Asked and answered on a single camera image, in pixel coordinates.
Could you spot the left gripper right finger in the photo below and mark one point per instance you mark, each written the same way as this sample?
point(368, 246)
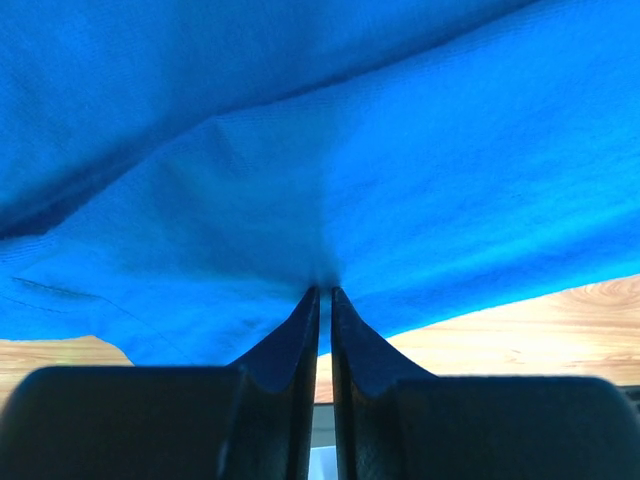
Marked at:
point(396, 420)

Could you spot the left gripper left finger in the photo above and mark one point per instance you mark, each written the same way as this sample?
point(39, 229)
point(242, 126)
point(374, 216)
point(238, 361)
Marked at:
point(250, 419)

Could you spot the blue t shirt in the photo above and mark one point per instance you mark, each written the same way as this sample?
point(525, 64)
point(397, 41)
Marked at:
point(176, 174)

